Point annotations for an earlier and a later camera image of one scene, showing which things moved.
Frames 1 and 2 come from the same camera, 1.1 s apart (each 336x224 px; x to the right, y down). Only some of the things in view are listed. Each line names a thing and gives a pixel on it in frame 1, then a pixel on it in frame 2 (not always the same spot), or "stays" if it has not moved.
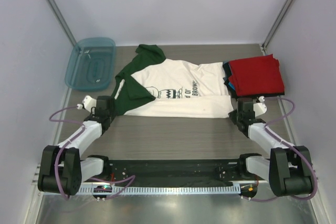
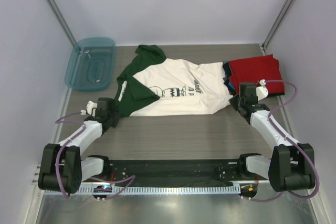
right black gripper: x=232 y=115 → x=233 y=101
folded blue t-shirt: x=224 y=77 stays
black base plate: x=207 y=170 stays
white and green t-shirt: x=148 y=84 stays
